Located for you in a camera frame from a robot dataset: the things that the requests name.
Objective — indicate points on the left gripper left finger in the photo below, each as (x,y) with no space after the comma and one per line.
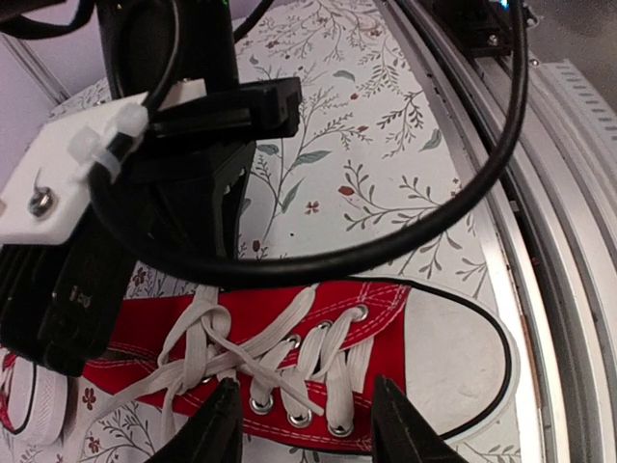
(213,434)

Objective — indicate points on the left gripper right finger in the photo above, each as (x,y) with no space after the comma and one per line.
(400,434)

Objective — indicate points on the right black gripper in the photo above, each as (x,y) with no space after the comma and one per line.
(197,156)

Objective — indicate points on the red sneaker with laces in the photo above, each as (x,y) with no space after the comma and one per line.
(33,400)

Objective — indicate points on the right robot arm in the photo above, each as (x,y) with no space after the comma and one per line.
(142,39)

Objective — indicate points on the floral patterned table mat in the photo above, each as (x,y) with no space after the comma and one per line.
(370,157)

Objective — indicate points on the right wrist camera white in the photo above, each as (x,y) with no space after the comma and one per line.
(62,274)

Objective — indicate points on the right aluminium frame post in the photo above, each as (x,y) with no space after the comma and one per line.
(36,68)

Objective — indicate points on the front aluminium rail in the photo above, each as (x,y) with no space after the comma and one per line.
(548,237)

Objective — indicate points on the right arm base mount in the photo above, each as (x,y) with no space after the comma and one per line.
(478,28)

